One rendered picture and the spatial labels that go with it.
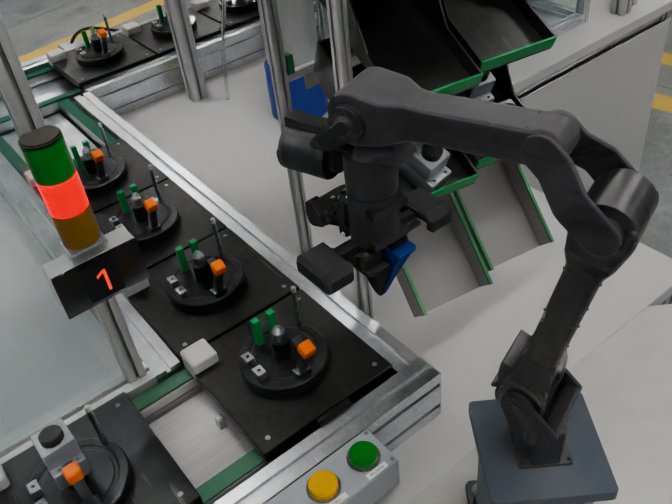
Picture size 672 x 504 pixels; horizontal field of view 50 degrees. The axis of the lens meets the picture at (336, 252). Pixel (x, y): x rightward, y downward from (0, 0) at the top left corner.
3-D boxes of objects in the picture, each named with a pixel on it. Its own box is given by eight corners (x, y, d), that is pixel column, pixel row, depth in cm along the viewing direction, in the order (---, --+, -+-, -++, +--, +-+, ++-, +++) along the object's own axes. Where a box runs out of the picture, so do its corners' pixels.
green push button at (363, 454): (384, 461, 100) (383, 453, 98) (362, 478, 98) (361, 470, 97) (365, 443, 102) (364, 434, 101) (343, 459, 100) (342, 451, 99)
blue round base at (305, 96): (340, 109, 195) (335, 57, 186) (294, 131, 189) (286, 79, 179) (306, 91, 205) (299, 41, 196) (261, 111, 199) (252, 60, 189)
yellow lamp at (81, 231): (107, 238, 94) (95, 207, 90) (71, 255, 91) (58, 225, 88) (92, 221, 97) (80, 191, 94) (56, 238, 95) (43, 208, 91)
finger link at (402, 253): (418, 246, 82) (383, 223, 86) (394, 261, 80) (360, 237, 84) (419, 290, 86) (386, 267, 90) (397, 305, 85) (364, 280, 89)
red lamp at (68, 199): (95, 207, 90) (82, 174, 87) (57, 224, 88) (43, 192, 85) (80, 191, 94) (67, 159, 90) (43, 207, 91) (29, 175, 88)
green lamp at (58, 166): (82, 174, 87) (69, 139, 84) (43, 191, 85) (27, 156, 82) (67, 158, 90) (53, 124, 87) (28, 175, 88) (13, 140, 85)
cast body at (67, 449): (93, 471, 94) (75, 439, 90) (61, 491, 92) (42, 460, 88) (68, 432, 100) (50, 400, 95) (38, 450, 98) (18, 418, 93)
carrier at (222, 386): (393, 373, 112) (389, 316, 104) (266, 463, 101) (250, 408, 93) (302, 296, 127) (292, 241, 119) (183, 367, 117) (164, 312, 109)
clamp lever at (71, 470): (100, 503, 93) (81, 469, 89) (86, 512, 92) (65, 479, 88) (89, 485, 96) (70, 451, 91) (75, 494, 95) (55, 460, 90)
